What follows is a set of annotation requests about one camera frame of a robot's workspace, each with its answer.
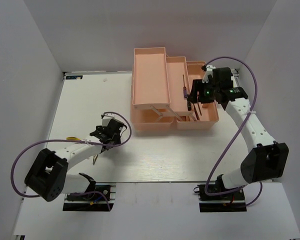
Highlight purple cable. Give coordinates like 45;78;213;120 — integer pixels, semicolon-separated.
204;56;263;206
10;111;133;210

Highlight black green screwdriver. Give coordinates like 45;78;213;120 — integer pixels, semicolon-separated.
187;100;192;111

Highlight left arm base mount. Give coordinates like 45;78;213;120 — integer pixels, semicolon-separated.
62;183;117;212

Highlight pink plastic toolbox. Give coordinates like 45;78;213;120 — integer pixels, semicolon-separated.
130;47;219;132

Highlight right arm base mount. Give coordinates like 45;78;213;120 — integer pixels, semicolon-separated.
193;184;247;213

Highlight yellow needle-nose pliers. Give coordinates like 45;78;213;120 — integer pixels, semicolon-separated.
92;154;99;166

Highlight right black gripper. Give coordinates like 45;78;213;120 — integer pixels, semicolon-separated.
186;79;219;104

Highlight left blue table label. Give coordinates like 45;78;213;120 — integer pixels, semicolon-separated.
65;75;83;80

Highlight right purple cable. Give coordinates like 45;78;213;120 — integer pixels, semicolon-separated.
204;56;263;206

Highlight long brown hex key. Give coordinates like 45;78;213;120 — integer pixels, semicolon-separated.
197;102;202;116

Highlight blue handled screwdriver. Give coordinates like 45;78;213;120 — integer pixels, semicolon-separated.
182;74;188;99

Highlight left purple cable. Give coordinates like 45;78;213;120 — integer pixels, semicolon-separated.
10;111;133;210

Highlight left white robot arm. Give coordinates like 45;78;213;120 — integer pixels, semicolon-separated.
24;117;127;202

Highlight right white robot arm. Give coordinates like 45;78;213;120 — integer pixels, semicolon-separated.
188;65;289;200

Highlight yellow side cutter pliers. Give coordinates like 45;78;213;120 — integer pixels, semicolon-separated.
66;136;81;141

